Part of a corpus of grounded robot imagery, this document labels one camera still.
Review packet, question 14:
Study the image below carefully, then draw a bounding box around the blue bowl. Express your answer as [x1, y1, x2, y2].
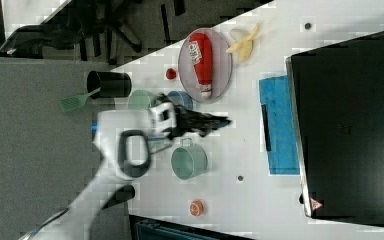
[167, 91, 194, 110]

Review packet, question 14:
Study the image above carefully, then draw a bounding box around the peeled yellow banana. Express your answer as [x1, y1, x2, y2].
[226, 24, 259, 63]

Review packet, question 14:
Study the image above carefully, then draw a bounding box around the black office chair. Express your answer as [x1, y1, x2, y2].
[0, 0, 188, 66]

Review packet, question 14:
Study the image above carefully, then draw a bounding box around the red ketchup bottle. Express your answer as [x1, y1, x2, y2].
[188, 33, 213, 99]

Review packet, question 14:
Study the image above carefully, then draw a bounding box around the black cylindrical cup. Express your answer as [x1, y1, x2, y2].
[86, 71, 132, 99]

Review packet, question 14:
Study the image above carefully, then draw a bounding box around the small red toy fruit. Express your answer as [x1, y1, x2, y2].
[166, 68, 177, 80]

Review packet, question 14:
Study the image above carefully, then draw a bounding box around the dark teal crate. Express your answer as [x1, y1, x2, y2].
[129, 214, 251, 240]

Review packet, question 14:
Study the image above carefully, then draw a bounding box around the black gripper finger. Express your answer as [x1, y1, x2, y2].
[201, 120, 231, 137]
[195, 112, 226, 121]

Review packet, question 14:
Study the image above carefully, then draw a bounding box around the orange slice toy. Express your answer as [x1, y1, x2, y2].
[189, 200, 204, 216]

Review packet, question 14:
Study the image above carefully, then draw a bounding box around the oven door with black handle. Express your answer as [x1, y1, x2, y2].
[259, 76, 300, 175]

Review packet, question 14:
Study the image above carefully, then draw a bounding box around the green spatula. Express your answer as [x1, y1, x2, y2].
[58, 88, 100, 112]

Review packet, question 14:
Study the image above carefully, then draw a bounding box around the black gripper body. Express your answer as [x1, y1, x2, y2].
[171, 105, 210, 138]

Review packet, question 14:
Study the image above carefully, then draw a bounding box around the large green oval bowl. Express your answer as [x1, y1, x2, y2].
[128, 89, 157, 110]

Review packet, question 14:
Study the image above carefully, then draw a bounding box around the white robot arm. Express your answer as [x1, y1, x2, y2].
[18, 98, 231, 240]

